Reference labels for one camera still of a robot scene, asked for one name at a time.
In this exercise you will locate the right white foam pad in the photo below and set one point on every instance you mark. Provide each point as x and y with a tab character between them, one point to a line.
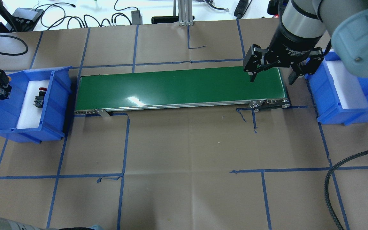
347	86

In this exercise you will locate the right blue bin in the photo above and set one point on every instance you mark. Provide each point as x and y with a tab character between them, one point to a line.
326	100

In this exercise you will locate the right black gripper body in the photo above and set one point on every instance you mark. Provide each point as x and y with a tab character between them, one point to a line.
294	44

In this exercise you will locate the white foam pad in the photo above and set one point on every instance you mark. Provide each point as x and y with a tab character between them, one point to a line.
347	86
30	115

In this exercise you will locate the left white foam pad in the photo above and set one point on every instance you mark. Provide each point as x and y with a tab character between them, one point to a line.
30	115

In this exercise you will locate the aluminium frame post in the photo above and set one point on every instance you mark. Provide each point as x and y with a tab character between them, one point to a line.
185	12

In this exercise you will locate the green conveyor belt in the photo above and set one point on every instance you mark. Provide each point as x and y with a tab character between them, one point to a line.
181	88

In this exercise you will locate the black power adapter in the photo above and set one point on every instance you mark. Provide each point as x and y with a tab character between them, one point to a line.
136	17

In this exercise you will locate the blue bin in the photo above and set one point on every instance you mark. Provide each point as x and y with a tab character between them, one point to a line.
326	100
53	112

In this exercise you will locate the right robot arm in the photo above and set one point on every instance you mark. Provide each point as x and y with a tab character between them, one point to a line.
307	31

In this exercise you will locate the red push button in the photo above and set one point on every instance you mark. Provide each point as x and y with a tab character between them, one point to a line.
40	98

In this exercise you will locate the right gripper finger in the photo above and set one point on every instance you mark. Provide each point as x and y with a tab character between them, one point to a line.
252	76
293	77

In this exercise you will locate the left blue bin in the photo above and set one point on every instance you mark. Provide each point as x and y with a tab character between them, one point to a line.
53	112

